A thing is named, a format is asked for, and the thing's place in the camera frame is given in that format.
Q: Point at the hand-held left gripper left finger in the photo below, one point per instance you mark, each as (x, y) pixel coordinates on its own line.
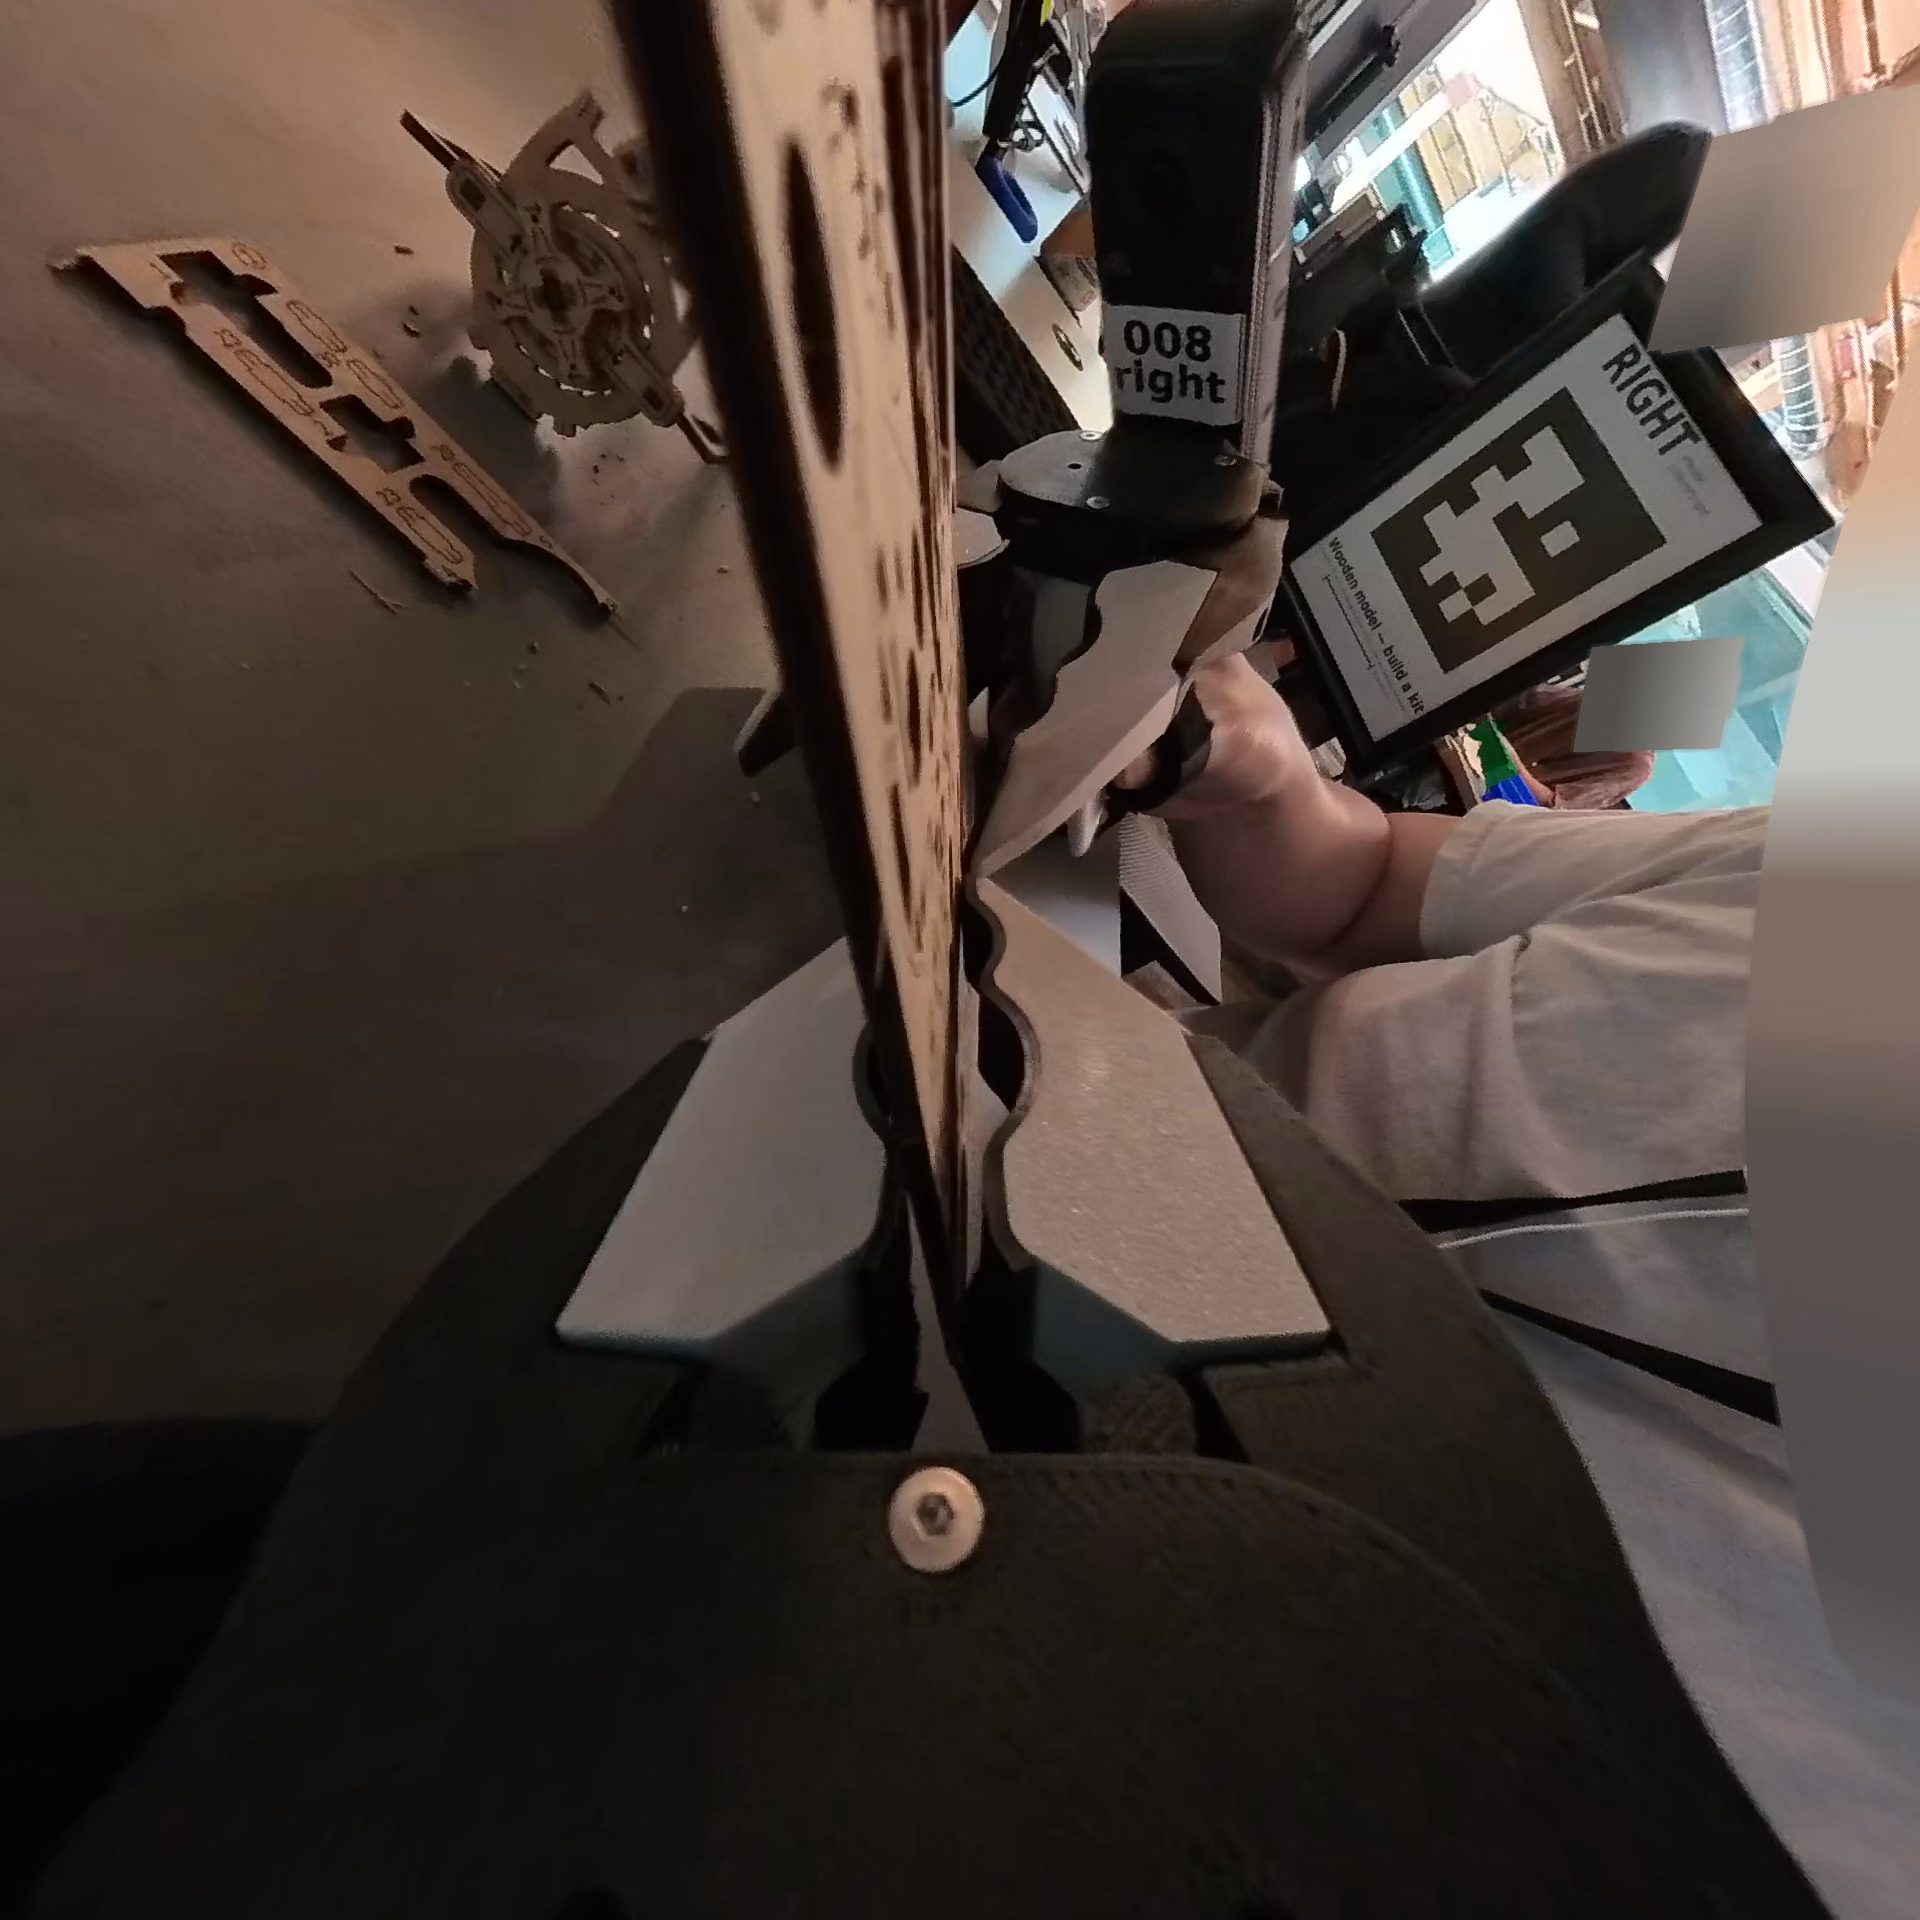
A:
(705, 1202)

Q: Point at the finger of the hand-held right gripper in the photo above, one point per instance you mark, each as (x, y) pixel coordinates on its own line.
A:
(1105, 676)

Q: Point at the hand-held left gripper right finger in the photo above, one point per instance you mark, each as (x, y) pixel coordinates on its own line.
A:
(1141, 1184)

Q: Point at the laser-cut plywood parts sheet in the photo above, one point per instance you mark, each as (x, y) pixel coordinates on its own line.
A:
(752, 225)

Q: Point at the person's right forearm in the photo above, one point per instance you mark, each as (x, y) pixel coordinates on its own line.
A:
(1561, 977)

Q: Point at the wooden gear model assembly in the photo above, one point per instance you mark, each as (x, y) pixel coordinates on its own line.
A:
(563, 285)

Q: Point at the person's right hand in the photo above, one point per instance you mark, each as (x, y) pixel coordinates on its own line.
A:
(1277, 796)

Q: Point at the black office chair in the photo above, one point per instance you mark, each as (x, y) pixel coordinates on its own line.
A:
(1502, 271)

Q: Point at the person's torso in white shirt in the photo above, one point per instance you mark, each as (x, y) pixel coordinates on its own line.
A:
(1653, 1500)

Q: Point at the empty wooden offcut frame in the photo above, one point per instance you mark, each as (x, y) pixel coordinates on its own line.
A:
(302, 336)

